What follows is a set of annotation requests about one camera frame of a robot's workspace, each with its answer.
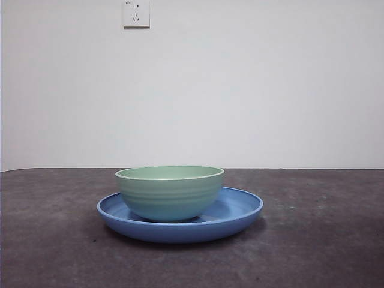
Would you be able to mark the green ribbed bowl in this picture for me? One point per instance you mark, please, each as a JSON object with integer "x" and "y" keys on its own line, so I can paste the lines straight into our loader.
{"x": 168, "y": 195}

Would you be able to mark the blue round plate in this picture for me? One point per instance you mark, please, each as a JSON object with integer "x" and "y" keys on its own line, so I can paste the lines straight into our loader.
{"x": 180, "y": 232}

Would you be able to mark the white wall socket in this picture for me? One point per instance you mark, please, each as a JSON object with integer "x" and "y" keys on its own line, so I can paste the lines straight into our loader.
{"x": 136, "y": 18}

